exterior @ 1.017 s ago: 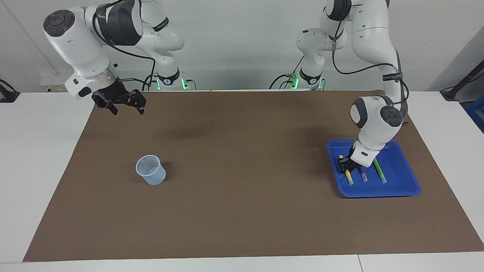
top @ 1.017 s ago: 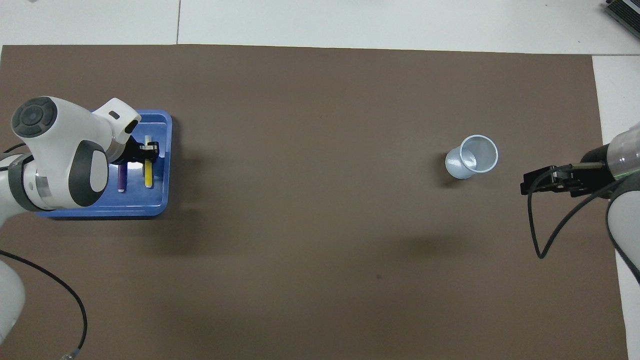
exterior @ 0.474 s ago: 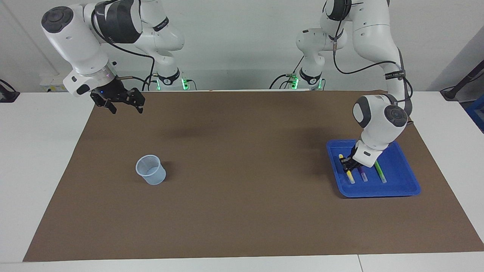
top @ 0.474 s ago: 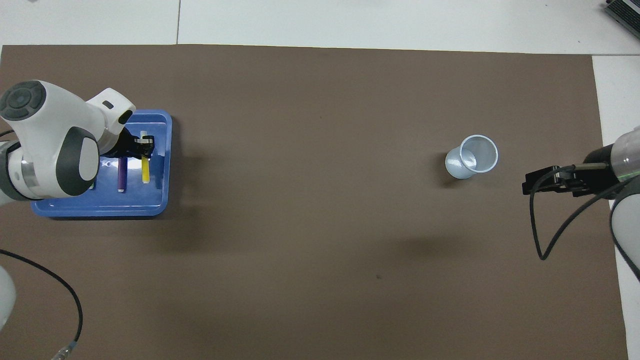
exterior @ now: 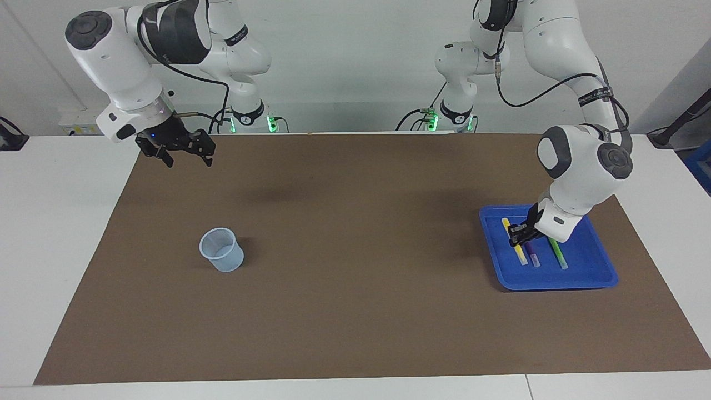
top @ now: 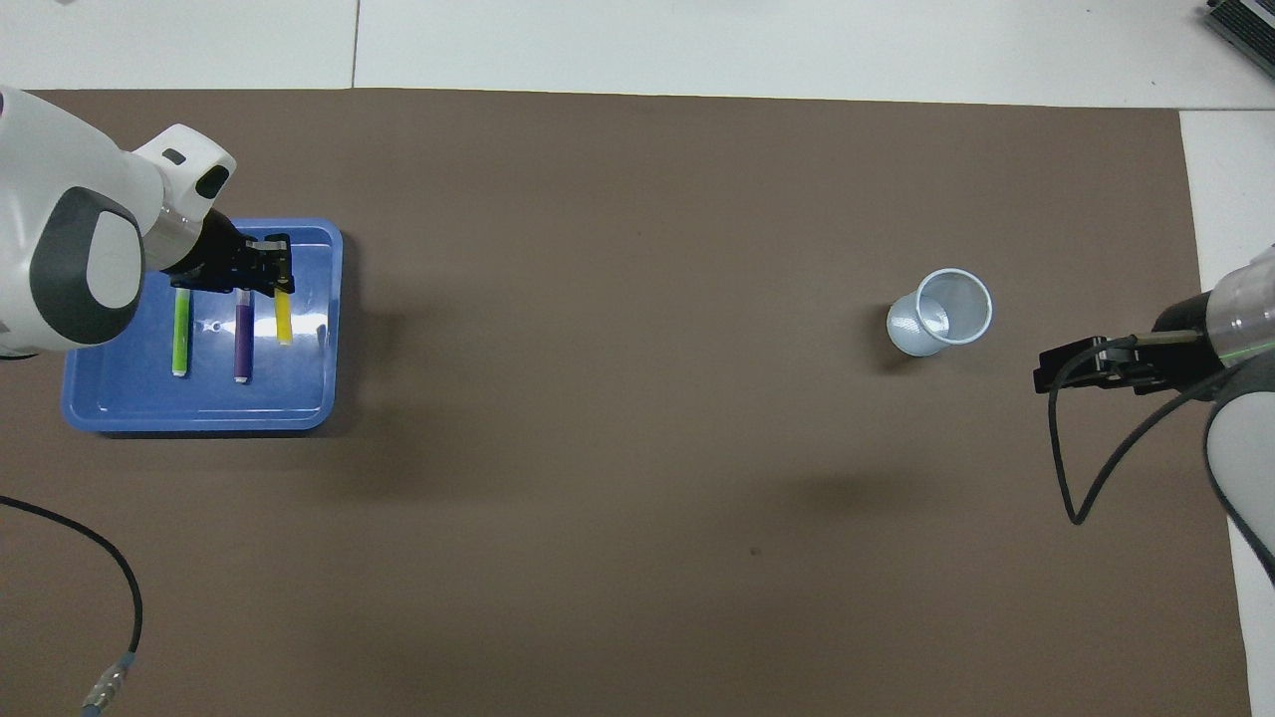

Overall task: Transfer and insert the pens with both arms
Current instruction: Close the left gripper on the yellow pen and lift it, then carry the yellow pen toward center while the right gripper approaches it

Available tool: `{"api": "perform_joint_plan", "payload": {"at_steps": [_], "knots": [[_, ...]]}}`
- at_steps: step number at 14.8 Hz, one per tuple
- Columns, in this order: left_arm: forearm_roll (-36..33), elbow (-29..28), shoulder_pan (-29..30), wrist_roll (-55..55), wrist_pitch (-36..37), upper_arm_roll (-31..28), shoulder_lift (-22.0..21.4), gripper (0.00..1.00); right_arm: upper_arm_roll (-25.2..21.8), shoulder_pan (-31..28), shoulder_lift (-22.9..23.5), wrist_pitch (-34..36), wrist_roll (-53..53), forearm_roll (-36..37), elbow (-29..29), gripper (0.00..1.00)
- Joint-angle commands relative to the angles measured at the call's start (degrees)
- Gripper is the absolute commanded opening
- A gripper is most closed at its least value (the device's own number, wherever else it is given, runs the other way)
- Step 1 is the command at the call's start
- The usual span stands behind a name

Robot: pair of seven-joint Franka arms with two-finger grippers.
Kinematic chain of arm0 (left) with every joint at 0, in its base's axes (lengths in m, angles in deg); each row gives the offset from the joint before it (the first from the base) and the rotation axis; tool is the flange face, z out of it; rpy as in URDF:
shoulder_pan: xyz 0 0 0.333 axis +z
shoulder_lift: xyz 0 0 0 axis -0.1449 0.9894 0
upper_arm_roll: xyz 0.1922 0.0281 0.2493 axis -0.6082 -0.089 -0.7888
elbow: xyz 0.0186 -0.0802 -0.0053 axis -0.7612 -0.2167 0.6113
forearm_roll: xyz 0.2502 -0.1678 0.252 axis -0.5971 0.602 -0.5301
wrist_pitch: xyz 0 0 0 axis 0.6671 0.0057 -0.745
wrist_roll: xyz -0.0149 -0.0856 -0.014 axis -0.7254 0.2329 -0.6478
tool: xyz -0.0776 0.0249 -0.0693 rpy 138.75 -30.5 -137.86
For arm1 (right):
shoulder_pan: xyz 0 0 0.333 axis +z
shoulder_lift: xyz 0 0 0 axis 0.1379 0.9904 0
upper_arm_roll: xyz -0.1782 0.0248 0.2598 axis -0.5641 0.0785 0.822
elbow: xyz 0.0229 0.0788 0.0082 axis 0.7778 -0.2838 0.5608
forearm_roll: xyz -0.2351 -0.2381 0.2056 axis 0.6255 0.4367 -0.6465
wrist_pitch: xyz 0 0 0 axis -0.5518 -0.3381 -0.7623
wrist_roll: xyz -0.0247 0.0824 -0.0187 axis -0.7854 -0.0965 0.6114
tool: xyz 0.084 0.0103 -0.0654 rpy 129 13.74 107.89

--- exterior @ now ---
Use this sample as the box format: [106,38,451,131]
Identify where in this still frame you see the yellow pen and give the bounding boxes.
[502,218,528,266]

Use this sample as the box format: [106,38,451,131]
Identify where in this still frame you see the green pen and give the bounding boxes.
[549,238,569,270]

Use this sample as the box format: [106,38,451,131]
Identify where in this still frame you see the blue plastic tray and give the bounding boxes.
[479,204,619,291]

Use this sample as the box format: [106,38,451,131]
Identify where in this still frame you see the white power strip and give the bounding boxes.
[58,109,109,137]

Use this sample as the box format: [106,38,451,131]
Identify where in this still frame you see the clear plastic cup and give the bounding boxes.
[199,227,244,273]

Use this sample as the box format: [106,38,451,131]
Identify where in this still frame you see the brown table mat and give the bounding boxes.
[33,132,711,386]

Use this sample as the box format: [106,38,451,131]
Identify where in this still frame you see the blue crate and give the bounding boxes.
[683,146,711,195]

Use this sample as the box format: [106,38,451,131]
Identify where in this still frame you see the black stand pole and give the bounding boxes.
[647,89,711,149]

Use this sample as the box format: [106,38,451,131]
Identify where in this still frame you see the black base cables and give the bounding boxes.
[208,108,289,134]
[395,82,448,132]

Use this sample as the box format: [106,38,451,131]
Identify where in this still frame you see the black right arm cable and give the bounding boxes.
[137,0,239,134]

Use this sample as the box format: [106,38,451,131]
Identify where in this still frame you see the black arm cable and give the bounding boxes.
[137,0,239,134]
[493,33,631,139]

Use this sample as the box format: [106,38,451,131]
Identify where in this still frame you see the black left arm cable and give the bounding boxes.
[493,33,631,139]

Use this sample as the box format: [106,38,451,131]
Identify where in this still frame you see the black clamp mount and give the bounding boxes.
[0,117,29,152]

